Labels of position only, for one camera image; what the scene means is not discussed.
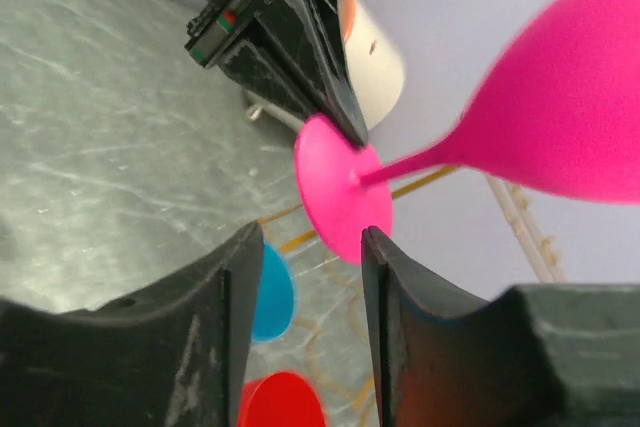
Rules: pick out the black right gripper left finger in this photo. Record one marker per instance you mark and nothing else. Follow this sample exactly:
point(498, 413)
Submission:
point(173, 353)

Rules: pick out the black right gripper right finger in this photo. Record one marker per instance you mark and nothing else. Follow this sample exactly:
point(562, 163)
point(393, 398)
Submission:
point(537, 355)

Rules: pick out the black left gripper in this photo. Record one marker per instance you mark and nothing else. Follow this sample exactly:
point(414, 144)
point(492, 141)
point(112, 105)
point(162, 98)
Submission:
point(301, 65)

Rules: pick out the red wine glass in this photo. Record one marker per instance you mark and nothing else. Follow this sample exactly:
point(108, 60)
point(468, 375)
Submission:
point(281, 399)

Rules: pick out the blue wine glass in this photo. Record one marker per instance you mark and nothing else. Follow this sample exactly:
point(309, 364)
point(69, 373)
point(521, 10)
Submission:
point(276, 303)

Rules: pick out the pink wine glass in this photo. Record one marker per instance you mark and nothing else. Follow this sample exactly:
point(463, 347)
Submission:
point(558, 113)

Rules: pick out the round beige drawer cabinet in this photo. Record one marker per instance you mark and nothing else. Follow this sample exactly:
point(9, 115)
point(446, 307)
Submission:
point(376, 67)

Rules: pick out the gold wire wine glass rack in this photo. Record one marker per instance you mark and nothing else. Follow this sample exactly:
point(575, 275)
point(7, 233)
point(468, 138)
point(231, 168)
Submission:
point(328, 338)

